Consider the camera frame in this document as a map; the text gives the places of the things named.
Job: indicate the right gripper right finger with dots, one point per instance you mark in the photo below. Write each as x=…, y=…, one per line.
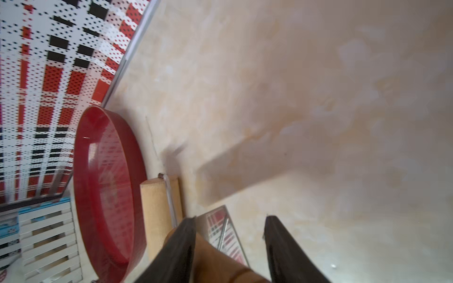
x=287, y=262

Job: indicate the blue white toy crib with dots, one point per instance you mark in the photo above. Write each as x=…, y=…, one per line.
x=39, y=244

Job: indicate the wooden rolling pin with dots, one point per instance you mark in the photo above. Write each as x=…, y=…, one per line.
x=162, y=212

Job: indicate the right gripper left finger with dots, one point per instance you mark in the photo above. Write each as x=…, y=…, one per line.
x=173, y=264

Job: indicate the round red tray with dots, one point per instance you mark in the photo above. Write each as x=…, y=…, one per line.
x=108, y=171

